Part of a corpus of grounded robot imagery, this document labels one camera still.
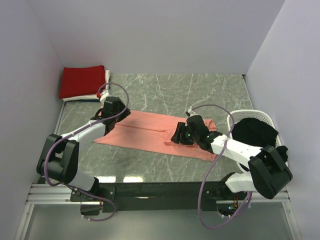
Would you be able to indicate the black t-shirt in basket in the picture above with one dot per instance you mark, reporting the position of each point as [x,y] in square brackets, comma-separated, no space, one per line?
[257,133]

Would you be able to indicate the folded blue t-shirt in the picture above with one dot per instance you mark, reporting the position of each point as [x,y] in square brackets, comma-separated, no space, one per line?
[89,100]

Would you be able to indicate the black base beam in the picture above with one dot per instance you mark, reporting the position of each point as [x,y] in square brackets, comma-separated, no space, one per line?
[152,196]

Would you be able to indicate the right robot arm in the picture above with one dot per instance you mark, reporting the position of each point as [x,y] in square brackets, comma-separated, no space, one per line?
[267,172]

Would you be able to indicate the aluminium frame rail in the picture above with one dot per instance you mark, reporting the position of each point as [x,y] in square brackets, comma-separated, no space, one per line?
[40,194]

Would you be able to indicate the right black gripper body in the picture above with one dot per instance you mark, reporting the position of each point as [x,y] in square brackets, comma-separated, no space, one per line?
[186,137]

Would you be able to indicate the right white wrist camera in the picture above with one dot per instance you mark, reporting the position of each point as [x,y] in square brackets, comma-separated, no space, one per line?
[189,113]

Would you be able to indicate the white plastic laundry basket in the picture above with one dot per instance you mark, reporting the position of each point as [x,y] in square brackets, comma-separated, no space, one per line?
[238,115]

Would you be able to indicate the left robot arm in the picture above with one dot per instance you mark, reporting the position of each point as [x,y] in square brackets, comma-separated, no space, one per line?
[60,154]

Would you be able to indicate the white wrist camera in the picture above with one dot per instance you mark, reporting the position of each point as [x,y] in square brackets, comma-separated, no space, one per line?
[102,96]
[189,113]

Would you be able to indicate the folded red t-shirt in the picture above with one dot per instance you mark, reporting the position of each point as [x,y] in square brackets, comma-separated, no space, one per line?
[77,82]

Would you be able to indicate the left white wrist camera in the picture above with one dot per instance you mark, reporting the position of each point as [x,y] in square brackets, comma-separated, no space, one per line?
[102,96]

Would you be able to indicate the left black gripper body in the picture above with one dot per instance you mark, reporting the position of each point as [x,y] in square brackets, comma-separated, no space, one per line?
[122,116]

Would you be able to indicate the pink t-shirt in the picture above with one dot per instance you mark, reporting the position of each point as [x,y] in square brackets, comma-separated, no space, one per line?
[152,132]

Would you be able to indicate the folded white t-shirt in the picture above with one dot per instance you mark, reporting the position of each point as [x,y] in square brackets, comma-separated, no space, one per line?
[88,97]

